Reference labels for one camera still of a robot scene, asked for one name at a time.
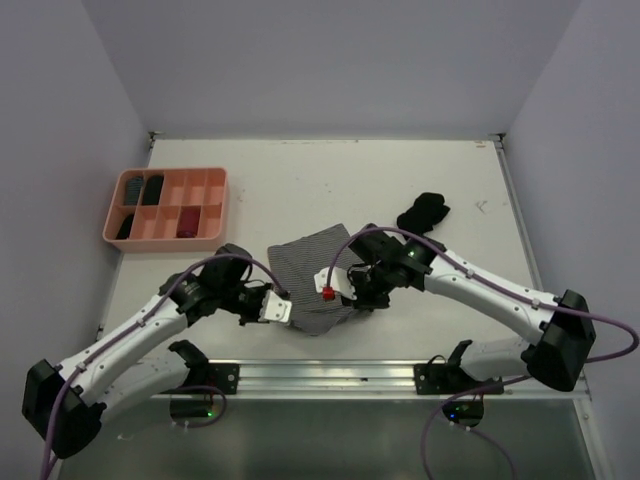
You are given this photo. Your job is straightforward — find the grey striped rolled underwear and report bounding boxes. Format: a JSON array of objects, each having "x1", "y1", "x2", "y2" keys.
[{"x1": 123, "y1": 175, "x2": 144, "y2": 206}]

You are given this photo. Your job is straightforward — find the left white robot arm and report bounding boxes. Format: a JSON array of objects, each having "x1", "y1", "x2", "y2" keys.
[{"x1": 22, "y1": 244, "x2": 288, "y2": 472}]

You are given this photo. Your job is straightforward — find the aluminium mounting rail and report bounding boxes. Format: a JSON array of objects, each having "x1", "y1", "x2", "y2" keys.
[{"x1": 149, "y1": 357, "x2": 592, "y2": 400}]

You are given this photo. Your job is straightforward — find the dark red rolled underwear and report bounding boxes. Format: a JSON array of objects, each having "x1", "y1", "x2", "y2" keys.
[{"x1": 176, "y1": 206, "x2": 201, "y2": 238}]

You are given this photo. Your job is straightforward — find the grey striped underwear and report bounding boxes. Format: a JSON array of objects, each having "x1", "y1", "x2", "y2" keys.
[
  {"x1": 123, "y1": 175, "x2": 144, "y2": 206},
  {"x1": 267, "y1": 224, "x2": 372, "y2": 336}
]

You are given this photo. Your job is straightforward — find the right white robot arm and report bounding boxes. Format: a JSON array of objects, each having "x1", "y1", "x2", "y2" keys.
[{"x1": 337, "y1": 224, "x2": 596, "y2": 393}]

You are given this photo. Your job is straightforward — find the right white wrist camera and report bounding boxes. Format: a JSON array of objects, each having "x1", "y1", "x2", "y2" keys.
[{"x1": 314, "y1": 267, "x2": 357, "y2": 301}]

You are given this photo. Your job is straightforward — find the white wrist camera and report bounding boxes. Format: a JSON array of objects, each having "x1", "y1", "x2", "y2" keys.
[
  {"x1": 314, "y1": 267, "x2": 357, "y2": 301},
  {"x1": 258, "y1": 290, "x2": 293, "y2": 325}
]

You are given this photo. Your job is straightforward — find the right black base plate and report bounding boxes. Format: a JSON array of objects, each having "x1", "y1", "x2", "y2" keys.
[{"x1": 413, "y1": 355, "x2": 504, "y2": 395}]

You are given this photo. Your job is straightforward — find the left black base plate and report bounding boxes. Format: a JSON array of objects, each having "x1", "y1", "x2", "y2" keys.
[{"x1": 194, "y1": 362, "x2": 240, "y2": 395}]

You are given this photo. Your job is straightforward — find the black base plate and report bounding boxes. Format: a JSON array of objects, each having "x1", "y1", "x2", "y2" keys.
[
  {"x1": 413, "y1": 355, "x2": 504, "y2": 395},
  {"x1": 194, "y1": 362, "x2": 240, "y2": 395}
]

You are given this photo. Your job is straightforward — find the pink divided organizer tray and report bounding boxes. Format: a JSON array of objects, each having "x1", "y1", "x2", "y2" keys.
[{"x1": 102, "y1": 167, "x2": 229, "y2": 253}]

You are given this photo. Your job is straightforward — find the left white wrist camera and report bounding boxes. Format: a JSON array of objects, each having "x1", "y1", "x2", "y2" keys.
[{"x1": 258, "y1": 290, "x2": 293, "y2": 325}]

